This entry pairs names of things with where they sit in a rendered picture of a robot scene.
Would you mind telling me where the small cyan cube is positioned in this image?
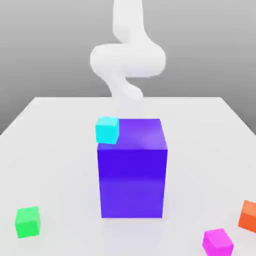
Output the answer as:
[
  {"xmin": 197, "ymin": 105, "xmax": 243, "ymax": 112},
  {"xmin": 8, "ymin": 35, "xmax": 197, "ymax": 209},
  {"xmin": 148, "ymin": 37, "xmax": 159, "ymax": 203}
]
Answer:
[{"xmin": 95, "ymin": 116, "xmax": 120, "ymax": 145}]

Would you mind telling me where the small green cube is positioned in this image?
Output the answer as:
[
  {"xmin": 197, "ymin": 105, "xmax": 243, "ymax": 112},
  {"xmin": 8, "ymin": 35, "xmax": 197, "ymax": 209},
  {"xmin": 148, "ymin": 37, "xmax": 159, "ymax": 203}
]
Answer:
[{"xmin": 14, "ymin": 206, "xmax": 42, "ymax": 239}]

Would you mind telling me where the small magenta cube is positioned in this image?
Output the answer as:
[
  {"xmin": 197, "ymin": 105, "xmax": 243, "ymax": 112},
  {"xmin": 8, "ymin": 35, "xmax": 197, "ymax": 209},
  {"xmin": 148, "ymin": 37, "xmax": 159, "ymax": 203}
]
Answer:
[{"xmin": 201, "ymin": 228, "xmax": 235, "ymax": 256}]

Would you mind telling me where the small orange cube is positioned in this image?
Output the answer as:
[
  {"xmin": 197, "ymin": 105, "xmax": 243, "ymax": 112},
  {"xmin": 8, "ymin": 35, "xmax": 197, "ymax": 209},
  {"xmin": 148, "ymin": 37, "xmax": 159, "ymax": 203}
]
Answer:
[{"xmin": 237, "ymin": 199, "xmax": 256, "ymax": 234}]

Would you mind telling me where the large purple box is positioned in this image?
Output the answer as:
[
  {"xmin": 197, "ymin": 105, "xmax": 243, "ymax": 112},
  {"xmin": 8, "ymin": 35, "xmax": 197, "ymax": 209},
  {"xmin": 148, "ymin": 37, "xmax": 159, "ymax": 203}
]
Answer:
[{"xmin": 96, "ymin": 118, "xmax": 168, "ymax": 219}]

